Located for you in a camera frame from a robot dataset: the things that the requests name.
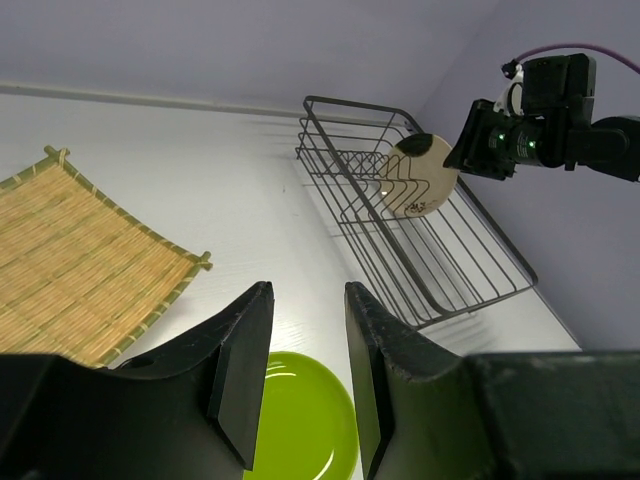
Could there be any black wire dish rack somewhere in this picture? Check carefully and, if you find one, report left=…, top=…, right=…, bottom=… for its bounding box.
left=296, top=95, right=538, bottom=329

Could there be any square bamboo woven plate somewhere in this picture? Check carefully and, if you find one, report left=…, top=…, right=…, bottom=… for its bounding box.
left=1, top=146, right=212, bottom=368

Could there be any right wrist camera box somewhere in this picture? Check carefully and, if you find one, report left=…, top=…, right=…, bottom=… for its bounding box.
left=494, top=54, right=596, bottom=125

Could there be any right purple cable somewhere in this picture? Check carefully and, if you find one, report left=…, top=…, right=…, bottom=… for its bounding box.
left=519, top=42, right=640, bottom=76

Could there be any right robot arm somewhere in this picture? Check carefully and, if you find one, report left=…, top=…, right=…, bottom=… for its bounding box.
left=443, top=99, right=639, bottom=182

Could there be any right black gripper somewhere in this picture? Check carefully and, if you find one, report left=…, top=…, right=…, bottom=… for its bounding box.
left=443, top=99, right=523, bottom=179

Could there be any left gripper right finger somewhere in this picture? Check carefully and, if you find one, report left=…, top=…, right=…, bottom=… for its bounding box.
left=344, top=282, right=639, bottom=479

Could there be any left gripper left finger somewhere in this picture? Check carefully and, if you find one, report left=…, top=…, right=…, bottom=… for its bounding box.
left=1, top=282, right=274, bottom=479

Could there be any green round plate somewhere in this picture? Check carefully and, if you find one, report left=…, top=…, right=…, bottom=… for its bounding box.
left=244, top=351, right=359, bottom=480

